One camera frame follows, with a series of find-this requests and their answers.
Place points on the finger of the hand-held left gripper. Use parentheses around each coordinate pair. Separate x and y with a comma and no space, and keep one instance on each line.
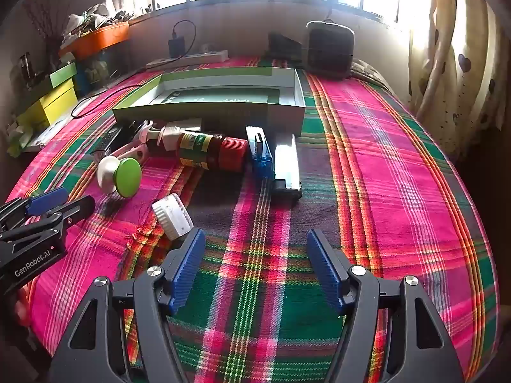
(76,209)
(48,201)

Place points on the white charger plug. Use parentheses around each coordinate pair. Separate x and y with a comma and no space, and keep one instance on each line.
(177,132)

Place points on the glass jar with red lid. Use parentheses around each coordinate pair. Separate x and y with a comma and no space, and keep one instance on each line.
(199,149)

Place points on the white round cap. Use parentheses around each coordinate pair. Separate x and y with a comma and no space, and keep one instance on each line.
(171,215)

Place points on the orange tray with clutter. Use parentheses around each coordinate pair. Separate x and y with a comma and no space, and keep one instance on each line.
(92,18)

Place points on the white power strip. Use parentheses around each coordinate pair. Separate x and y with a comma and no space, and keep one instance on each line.
(187,59)

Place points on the pink plaid blanket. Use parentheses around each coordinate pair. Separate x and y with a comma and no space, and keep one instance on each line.
(379,167)

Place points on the silver and black bar tool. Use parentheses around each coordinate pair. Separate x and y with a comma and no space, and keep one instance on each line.
(285,159)

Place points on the green cardboard box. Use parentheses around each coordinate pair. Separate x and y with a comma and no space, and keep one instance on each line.
(199,112)

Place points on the patterned curtain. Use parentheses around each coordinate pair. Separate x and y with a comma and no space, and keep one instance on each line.
(451,68)

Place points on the green box lid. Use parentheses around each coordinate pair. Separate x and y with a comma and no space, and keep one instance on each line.
(60,74)

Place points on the blue plastic case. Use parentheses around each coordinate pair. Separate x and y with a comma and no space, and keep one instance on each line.
(259,159)

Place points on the green and white spool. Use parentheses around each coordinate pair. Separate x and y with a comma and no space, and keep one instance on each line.
(127,175)

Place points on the black bike light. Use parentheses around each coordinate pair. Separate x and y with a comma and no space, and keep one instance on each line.
(108,137)

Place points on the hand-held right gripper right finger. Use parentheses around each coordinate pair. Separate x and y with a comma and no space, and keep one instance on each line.
(323,263)

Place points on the black mesh speaker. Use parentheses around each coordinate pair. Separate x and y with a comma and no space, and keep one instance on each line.
(329,48)

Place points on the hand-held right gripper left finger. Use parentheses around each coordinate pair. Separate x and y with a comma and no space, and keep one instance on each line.
(187,263)

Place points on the pink clip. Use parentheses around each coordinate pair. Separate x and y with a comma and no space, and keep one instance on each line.
(149,133)
(133,151)

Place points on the yellow box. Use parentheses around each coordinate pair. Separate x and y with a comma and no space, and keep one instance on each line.
(52,103)

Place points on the black power adapter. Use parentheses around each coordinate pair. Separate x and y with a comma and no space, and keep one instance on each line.
(176,47)

